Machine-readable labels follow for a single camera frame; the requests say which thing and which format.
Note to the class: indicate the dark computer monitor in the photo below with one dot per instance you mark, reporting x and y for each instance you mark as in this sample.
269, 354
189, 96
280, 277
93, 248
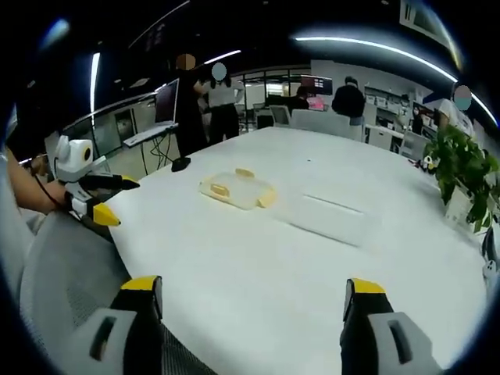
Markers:
166, 102

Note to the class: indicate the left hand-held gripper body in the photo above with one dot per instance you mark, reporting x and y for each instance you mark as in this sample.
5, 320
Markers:
72, 156

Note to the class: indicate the white device with black holes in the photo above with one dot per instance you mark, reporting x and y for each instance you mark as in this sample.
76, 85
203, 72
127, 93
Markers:
490, 269

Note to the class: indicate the clear lid with yellow clips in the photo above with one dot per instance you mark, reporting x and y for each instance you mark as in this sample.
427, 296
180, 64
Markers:
238, 189

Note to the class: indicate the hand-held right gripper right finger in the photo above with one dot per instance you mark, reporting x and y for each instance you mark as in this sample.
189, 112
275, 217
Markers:
371, 343

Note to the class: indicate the white office chair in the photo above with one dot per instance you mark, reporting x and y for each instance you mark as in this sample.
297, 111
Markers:
320, 122
280, 115

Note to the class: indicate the green leafy plant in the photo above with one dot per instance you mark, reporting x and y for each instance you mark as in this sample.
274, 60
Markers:
457, 156

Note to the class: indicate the long ceiling light strip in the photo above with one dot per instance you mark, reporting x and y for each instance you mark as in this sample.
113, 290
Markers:
375, 47

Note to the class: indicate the grey mesh office chair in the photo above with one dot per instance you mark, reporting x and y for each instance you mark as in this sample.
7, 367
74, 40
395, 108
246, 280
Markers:
74, 273

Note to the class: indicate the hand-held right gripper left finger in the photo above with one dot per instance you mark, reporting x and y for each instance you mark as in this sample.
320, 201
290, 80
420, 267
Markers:
117, 340

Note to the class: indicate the short ceiling light strip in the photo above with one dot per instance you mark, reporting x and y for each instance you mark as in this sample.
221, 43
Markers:
95, 82

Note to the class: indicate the small black object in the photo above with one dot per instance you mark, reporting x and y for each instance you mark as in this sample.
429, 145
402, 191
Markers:
180, 164

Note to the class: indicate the white plant pot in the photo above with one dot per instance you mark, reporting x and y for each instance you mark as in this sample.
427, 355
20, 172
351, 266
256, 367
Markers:
459, 207

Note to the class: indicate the wall screen with red picture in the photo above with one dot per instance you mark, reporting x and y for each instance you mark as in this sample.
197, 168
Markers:
317, 85

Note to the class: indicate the clear rectangular plastic box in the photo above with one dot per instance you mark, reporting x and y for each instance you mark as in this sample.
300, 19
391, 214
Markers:
332, 218

